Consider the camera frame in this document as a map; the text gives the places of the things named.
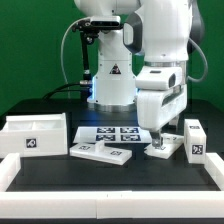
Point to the white cabinet block with markers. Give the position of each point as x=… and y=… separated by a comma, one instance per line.
x=194, y=141

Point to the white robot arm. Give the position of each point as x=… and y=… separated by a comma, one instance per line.
x=142, y=56

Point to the white cabinet door panel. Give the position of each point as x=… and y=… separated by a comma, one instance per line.
x=171, y=142

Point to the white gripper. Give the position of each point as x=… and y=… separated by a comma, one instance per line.
x=157, y=108

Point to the white marker sheet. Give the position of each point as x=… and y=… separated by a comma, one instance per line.
x=126, y=134

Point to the white U-shaped table fence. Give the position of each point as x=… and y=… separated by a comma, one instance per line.
x=109, y=204

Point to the white cabinet body box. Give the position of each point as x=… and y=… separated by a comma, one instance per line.
x=34, y=135

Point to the white panel with knob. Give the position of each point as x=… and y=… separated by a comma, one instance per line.
x=100, y=152

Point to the black camera on stand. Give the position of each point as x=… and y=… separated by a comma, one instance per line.
x=89, y=29

